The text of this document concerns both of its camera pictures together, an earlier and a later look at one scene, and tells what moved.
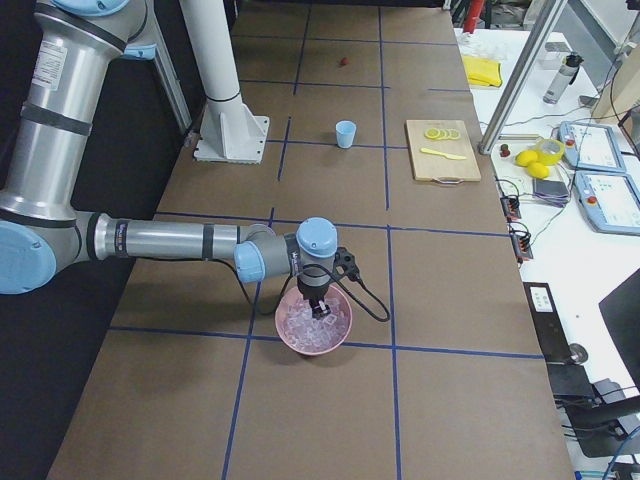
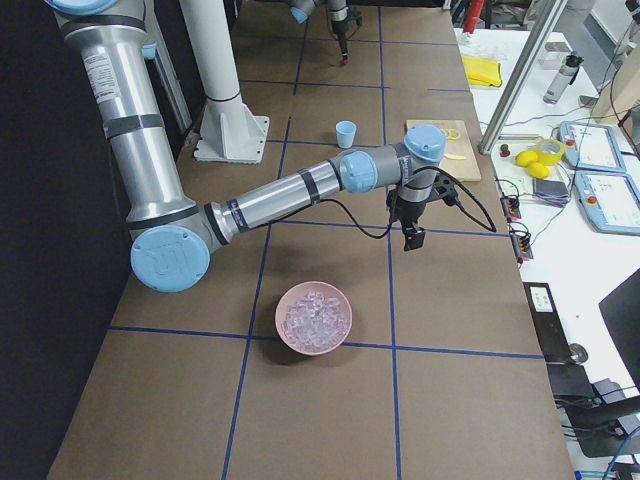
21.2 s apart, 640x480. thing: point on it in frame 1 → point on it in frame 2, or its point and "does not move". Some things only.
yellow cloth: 483,71 does not move
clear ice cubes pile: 310,334 does not move
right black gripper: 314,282 → 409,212
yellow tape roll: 546,157 does not move
